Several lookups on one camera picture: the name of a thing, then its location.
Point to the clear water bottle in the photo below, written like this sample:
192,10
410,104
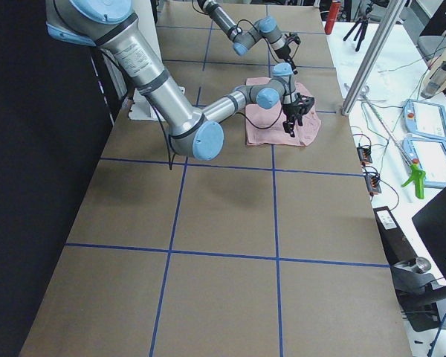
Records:
436,80

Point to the teach pendant tablet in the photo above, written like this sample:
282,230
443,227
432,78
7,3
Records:
425,119
432,159

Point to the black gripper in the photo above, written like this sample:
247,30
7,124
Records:
292,111
285,56

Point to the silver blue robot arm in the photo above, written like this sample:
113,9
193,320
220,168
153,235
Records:
245,28
193,132

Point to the black clamp with metal knob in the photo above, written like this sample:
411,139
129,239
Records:
420,295

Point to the black monitor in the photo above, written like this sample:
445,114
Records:
430,223

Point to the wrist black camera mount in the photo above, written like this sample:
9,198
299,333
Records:
292,38
303,104

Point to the aluminium frame post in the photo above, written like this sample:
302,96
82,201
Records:
381,35

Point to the orange terminal block far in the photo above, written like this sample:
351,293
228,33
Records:
365,154

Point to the near teach pendant tablet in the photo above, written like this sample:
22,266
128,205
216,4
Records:
432,159

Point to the green handled reacher grabber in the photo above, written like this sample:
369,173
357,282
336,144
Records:
417,175

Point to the black tripod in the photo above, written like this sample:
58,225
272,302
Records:
360,26

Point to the orange terminal block near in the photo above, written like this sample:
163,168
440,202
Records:
372,180

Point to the far teach pendant tablet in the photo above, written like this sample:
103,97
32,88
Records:
425,119

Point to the black power adapter box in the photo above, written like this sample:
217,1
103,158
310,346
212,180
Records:
397,247

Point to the pink Snoopy t-shirt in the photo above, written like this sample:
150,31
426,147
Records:
273,133

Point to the red cylinder bottle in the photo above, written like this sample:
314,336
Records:
332,16

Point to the orange terminal block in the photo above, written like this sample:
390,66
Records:
372,180
365,154

